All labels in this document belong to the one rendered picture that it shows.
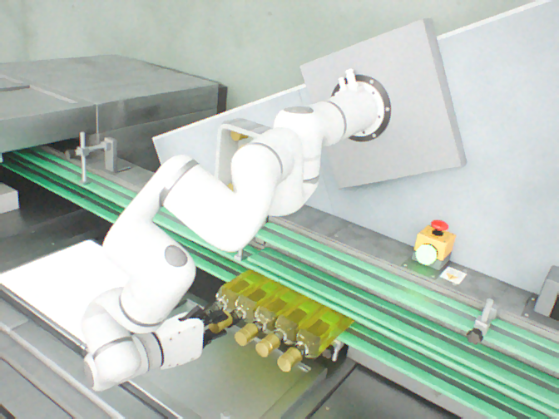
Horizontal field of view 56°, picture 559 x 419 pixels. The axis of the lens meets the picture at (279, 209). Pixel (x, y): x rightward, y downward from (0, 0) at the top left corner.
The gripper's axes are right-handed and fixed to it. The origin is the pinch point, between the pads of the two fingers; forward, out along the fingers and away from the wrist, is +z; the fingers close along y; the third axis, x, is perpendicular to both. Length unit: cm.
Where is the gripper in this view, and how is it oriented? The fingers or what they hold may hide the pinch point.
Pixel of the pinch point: (216, 324)
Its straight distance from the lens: 119.7
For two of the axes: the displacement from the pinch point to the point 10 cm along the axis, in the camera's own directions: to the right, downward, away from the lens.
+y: 1.2, -8.9, -4.3
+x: -6.4, -4.0, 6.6
